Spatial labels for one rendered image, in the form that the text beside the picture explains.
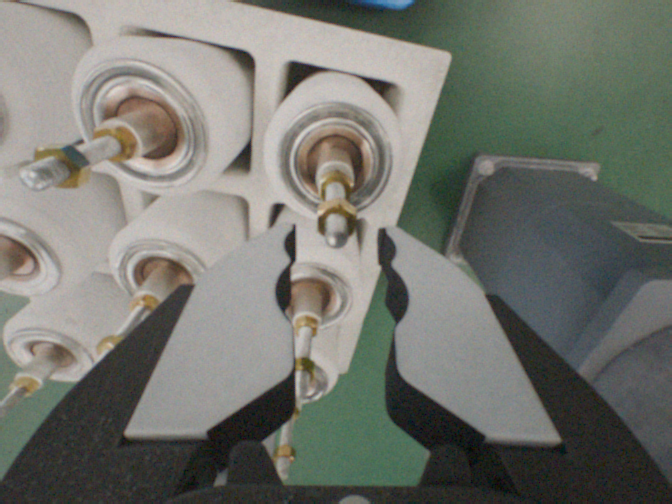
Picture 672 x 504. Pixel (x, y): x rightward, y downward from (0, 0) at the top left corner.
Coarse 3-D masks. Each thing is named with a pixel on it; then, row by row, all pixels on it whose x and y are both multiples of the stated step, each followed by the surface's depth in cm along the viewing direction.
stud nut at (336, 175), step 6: (324, 174) 17; (330, 174) 17; (336, 174) 16; (342, 174) 17; (324, 180) 16; (330, 180) 16; (336, 180) 16; (342, 180) 16; (348, 180) 17; (324, 186) 17; (348, 186) 17; (324, 192) 17; (348, 192) 17; (324, 198) 17; (348, 198) 17
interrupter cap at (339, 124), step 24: (312, 120) 19; (336, 120) 19; (360, 120) 19; (288, 144) 20; (312, 144) 20; (336, 144) 20; (360, 144) 20; (384, 144) 20; (288, 168) 21; (312, 168) 21; (360, 168) 21; (384, 168) 21; (288, 192) 21; (312, 192) 21; (360, 192) 21
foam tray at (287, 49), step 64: (0, 0) 25; (64, 0) 21; (128, 0) 21; (192, 0) 21; (256, 64) 24; (320, 64) 24; (384, 64) 24; (448, 64) 24; (256, 128) 26; (128, 192) 29; (256, 192) 29
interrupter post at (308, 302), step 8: (304, 288) 26; (312, 288) 26; (296, 296) 27; (304, 296) 25; (312, 296) 25; (320, 296) 26; (296, 304) 25; (304, 304) 25; (312, 304) 25; (320, 304) 26; (296, 312) 24; (304, 312) 24; (312, 312) 24; (320, 312) 25; (320, 320) 24
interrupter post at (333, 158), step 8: (328, 152) 19; (336, 152) 19; (344, 152) 20; (320, 160) 19; (328, 160) 18; (336, 160) 18; (344, 160) 18; (320, 168) 18; (328, 168) 18; (336, 168) 18; (344, 168) 18; (320, 176) 18; (352, 176) 18; (352, 184) 18
